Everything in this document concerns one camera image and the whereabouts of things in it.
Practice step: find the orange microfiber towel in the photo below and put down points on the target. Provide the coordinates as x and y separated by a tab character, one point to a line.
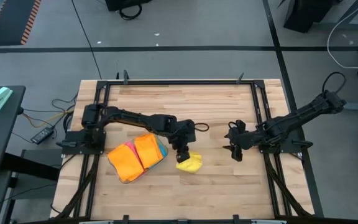
125	163
148	151

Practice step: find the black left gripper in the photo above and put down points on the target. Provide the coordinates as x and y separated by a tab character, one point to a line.
183	133

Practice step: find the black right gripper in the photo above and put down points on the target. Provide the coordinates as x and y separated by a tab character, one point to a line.
244	138

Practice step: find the black power adapter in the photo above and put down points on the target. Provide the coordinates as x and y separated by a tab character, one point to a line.
42	135

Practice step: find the pink microfiber towel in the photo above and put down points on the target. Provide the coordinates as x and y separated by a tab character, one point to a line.
131	146

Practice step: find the yellow microfiber towel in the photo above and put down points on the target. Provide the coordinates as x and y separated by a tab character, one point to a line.
191	163

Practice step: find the black mat orange striped edge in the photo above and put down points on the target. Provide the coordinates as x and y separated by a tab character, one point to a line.
11	21

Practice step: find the black cabinet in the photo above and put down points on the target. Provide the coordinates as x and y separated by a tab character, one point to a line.
306	14

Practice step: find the blue microfiber towel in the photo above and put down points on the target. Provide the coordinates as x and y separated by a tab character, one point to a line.
163	149

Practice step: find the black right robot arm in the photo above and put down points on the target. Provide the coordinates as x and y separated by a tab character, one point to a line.
300	119

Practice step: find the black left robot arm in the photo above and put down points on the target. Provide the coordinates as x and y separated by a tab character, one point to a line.
129	119

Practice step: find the grey desk base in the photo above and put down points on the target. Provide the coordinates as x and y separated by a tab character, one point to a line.
39	155

